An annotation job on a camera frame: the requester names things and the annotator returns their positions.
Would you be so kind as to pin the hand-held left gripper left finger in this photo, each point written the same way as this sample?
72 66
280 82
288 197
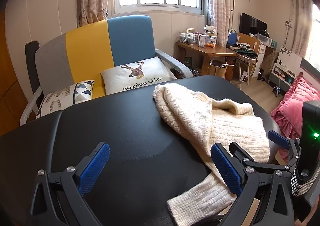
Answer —
95 168

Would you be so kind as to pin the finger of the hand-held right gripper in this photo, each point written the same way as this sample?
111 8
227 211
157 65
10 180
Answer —
243 157
278 140

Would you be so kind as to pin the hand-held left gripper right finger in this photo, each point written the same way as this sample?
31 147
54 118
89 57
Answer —
226 171

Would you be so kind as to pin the cream knit sweater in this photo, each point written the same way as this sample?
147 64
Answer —
200 121

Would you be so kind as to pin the pink ruffled bedding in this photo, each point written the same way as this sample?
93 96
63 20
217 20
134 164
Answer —
292 106

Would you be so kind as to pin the triangle pattern cushion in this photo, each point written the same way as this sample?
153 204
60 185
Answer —
65 96

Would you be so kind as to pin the white low shelf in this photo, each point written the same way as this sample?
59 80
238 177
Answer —
287 61

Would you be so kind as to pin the wooden television cabinet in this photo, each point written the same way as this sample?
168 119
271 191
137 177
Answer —
267 53

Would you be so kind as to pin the small side window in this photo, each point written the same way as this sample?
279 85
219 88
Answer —
313 41

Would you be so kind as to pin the wooden desk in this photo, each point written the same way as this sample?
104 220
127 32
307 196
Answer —
215 51

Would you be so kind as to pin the deer print white cushion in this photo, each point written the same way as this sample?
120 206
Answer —
150 73

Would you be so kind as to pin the stool with bag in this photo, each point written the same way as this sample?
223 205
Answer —
232 37

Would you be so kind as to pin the oranges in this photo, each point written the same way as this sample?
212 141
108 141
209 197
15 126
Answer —
210 45

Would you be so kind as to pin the black television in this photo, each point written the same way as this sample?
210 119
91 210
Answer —
251 23

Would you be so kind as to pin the grey yellow blue sofa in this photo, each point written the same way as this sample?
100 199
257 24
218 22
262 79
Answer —
87 48

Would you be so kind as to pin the stack of small boxes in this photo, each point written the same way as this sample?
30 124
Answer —
210 35

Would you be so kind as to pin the orange wooden wardrobe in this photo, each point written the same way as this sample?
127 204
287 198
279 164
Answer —
7 78

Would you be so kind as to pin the metal pole stand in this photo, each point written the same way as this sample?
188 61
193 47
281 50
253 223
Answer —
233 4

